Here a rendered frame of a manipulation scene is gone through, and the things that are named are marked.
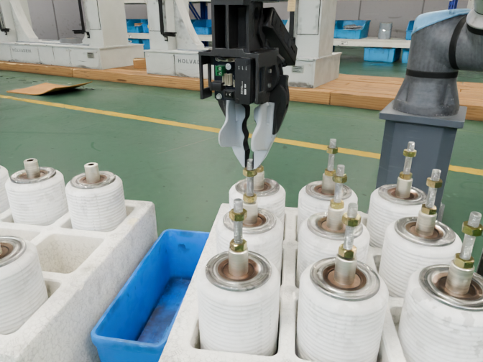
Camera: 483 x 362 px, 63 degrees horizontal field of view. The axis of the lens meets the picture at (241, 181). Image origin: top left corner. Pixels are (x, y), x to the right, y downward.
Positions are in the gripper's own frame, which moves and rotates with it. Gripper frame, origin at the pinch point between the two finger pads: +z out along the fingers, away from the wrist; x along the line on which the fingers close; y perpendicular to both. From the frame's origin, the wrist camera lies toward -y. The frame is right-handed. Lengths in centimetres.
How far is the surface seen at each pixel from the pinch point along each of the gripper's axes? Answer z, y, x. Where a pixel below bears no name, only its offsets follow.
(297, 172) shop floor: 35, -82, -16
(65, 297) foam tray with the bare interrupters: 16.6, 17.6, -18.9
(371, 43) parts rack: 13, -473, -40
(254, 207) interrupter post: 6.8, 1.3, 0.9
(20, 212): 14.5, 5.6, -41.5
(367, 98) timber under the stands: 28, -199, -7
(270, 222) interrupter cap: 9.2, 0.3, 3.0
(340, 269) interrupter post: 7.7, 9.7, 14.3
